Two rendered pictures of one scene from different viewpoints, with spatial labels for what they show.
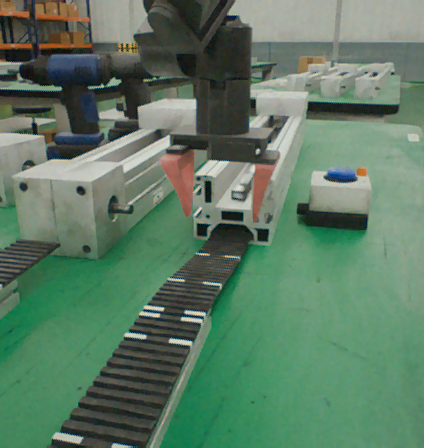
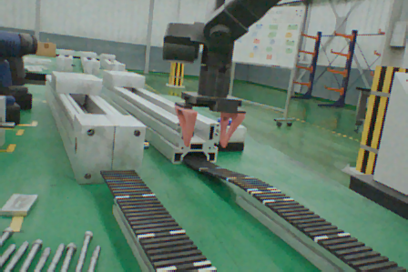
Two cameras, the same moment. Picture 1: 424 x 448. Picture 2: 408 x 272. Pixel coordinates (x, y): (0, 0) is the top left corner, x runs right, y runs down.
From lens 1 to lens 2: 0.44 m
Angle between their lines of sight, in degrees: 40
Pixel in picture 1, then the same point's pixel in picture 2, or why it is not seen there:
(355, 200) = (239, 135)
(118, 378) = (292, 216)
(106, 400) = (306, 224)
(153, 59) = (174, 51)
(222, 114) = (222, 86)
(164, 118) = (78, 85)
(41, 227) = (99, 162)
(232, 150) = (228, 105)
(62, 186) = (123, 130)
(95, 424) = (318, 232)
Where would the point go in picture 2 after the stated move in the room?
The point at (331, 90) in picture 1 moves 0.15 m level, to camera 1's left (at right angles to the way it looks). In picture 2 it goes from (93, 70) to (71, 68)
